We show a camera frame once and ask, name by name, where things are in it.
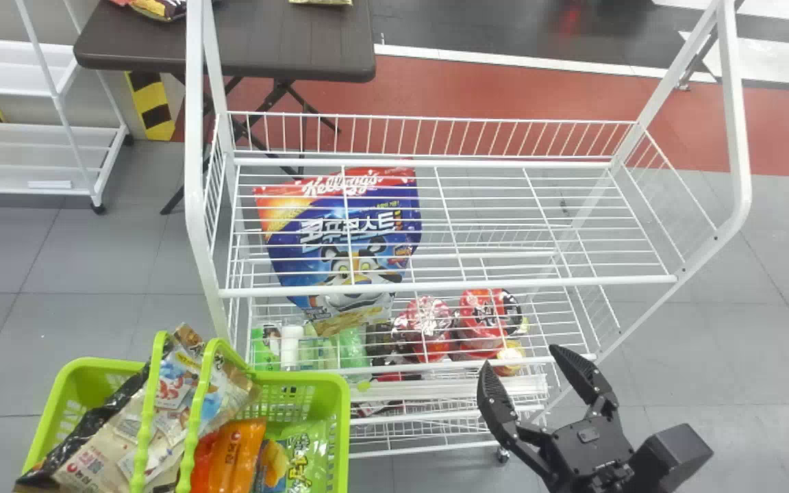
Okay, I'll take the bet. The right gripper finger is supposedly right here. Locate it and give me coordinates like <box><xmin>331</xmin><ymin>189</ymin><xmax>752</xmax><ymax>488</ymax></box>
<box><xmin>549</xmin><ymin>344</ymin><xmax>627</xmax><ymax>440</ymax></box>
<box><xmin>476</xmin><ymin>361</ymin><xmax>555</xmax><ymax>479</ymax></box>

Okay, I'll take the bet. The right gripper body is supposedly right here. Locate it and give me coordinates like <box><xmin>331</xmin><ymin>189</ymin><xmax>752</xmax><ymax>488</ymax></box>
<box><xmin>537</xmin><ymin>418</ymin><xmax>643</xmax><ymax>493</ymax></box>

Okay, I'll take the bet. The yellow can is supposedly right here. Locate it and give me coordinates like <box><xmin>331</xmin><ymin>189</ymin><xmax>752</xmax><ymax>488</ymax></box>
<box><xmin>493</xmin><ymin>341</ymin><xmax>527</xmax><ymax>377</ymax></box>

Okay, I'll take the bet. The red noodle cup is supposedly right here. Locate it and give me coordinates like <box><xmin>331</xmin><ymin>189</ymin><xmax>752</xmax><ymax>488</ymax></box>
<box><xmin>455</xmin><ymin>288</ymin><xmax>527</xmax><ymax>358</ymax></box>
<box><xmin>393</xmin><ymin>296</ymin><xmax>455</xmax><ymax>364</ymax></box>

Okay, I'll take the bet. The green snack packet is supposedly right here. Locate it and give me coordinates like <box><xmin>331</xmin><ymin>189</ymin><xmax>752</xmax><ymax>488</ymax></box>
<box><xmin>312</xmin><ymin>325</ymin><xmax>373</xmax><ymax>375</ymax></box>
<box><xmin>284</xmin><ymin>420</ymin><xmax>331</xmax><ymax>493</ymax></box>

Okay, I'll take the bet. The green basket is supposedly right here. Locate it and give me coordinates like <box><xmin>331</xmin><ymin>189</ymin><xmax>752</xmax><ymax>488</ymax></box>
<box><xmin>21</xmin><ymin>330</ymin><xmax>353</xmax><ymax>493</ymax></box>

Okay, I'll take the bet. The white bottle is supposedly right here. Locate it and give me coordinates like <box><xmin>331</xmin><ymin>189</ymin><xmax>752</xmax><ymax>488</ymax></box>
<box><xmin>280</xmin><ymin>325</ymin><xmax>305</xmax><ymax>371</ymax></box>

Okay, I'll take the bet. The blue cereal bag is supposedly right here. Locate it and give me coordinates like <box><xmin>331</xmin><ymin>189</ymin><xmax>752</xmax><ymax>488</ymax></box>
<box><xmin>253</xmin><ymin>167</ymin><xmax>423</xmax><ymax>324</ymax></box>

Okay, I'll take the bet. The green carton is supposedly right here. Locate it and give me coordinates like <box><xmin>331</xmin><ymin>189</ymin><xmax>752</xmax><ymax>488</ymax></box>
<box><xmin>251</xmin><ymin>325</ymin><xmax>282</xmax><ymax>372</ymax></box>

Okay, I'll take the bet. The orange snack packet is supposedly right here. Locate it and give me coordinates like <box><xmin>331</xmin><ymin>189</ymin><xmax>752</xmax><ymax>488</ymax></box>
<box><xmin>190</xmin><ymin>418</ymin><xmax>269</xmax><ymax>493</ymax></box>

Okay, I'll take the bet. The beige snack packet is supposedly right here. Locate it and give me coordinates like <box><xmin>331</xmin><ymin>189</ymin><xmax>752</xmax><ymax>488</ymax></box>
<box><xmin>14</xmin><ymin>324</ymin><xmax>262</xmax><ymax>493</ymax></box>

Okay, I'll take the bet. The dark side table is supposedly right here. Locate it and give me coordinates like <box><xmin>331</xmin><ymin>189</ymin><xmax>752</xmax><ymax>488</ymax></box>
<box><xmin>73</xmin><ymin>0</ymin><xmax>377</xmax><ymax>216</ymax></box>

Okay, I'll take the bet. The white shelf trolley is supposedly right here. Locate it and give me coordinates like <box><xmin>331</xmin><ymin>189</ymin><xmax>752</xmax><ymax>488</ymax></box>
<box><xmin>0</xmin><ymin>0</ymin><xmax>133</xmax><ymax>215</ymax></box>

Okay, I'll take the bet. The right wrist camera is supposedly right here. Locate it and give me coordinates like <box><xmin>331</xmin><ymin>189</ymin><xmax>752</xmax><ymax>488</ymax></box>
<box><xmin>630</xmin><ymin>423</ymin><xmax>714</xmax><ymax>493</ymax></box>

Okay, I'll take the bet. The white wire rack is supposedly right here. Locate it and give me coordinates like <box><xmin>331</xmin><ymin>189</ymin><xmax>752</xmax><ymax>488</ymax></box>
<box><xmin>184</xmin><ymin>0</ymin><xmax>753</xmax><ymax>464</ymax></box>

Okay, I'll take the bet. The yellow black striped post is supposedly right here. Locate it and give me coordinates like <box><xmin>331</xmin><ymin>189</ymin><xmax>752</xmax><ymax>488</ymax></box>
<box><xmin>125</xmin><ymin>71</ymin><xmax>177</xmax><ymax>142</ymax></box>

